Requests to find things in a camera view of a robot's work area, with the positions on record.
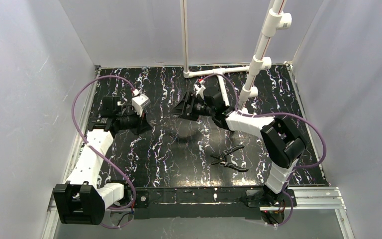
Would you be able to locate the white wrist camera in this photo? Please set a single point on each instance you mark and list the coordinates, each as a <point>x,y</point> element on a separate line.
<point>199,88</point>
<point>139,103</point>

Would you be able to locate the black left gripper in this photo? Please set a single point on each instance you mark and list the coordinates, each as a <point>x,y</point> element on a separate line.
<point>140,122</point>

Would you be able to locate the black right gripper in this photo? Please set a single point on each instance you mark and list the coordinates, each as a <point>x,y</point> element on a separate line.
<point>192,107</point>

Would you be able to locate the white PVC pipe frame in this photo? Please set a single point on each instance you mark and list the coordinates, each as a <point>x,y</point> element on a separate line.
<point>225,36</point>

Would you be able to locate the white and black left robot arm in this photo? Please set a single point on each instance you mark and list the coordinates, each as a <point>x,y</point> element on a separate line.
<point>79,200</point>

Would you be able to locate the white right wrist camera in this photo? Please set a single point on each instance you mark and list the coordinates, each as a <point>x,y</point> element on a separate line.
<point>199,88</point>

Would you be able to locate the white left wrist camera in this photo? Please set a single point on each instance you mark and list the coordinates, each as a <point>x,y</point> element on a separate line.
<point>139,103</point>

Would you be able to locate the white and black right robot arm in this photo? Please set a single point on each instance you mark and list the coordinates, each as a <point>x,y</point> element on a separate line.
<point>283,141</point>

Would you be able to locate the aluminium rail frame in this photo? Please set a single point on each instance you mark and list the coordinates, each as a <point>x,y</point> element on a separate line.
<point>212,201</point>

